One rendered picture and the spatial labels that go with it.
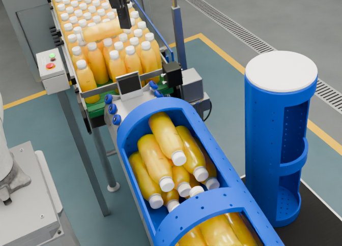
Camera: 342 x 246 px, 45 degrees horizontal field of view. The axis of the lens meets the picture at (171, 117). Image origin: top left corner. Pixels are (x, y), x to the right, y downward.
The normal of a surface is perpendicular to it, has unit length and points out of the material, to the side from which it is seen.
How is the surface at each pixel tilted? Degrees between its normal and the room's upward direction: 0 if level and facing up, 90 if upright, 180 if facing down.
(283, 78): 0
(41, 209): 0
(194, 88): 90
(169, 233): 48
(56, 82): 90
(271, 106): 90
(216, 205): 5
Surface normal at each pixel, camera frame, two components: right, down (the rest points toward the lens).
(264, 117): -0.57, 0.59
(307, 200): -0.12, -0.75
